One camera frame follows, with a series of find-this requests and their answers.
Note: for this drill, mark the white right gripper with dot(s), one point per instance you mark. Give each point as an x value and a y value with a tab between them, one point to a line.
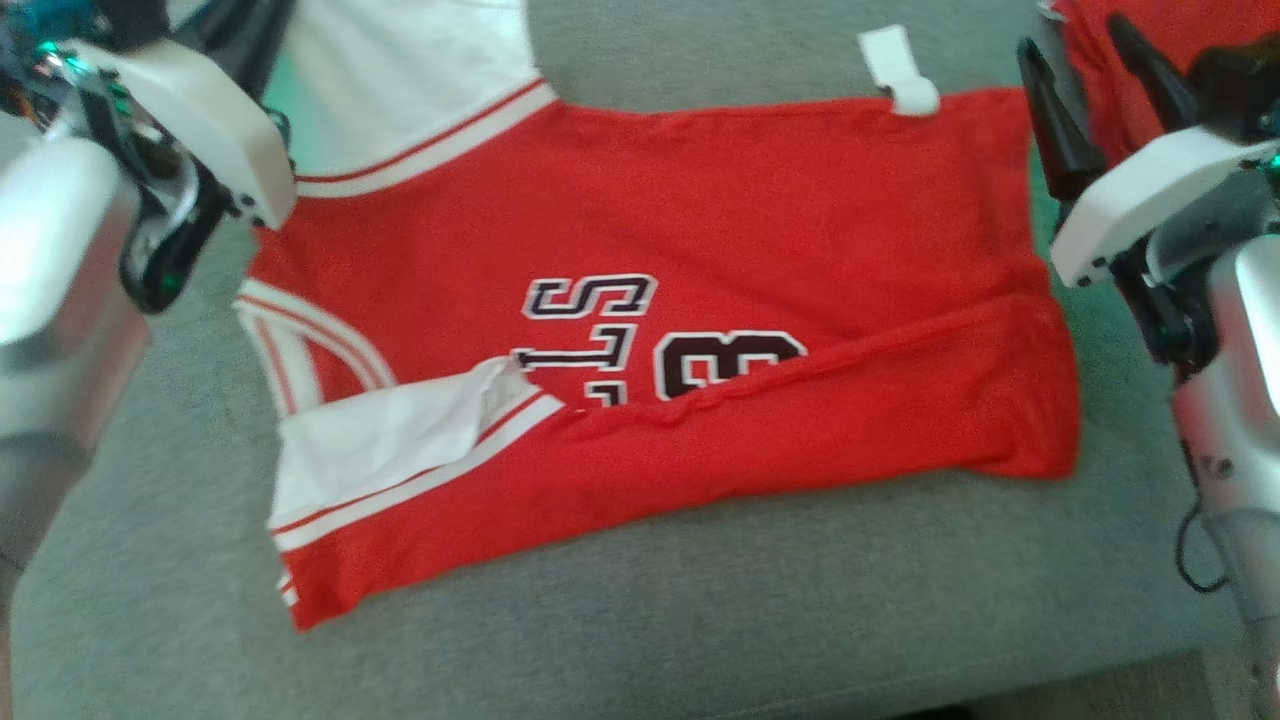
1140	205

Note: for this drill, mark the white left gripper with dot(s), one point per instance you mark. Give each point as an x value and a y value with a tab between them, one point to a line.
200	120

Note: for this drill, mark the red shorts with elastic waistband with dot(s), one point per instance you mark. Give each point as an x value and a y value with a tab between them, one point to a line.
1120	50

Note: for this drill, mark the red and white basketball jersey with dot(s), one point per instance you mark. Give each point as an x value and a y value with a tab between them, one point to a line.
700	200

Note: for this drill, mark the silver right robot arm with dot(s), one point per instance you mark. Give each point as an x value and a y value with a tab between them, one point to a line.
1240	400

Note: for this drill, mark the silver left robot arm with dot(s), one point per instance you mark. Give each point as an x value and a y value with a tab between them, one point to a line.
60	300

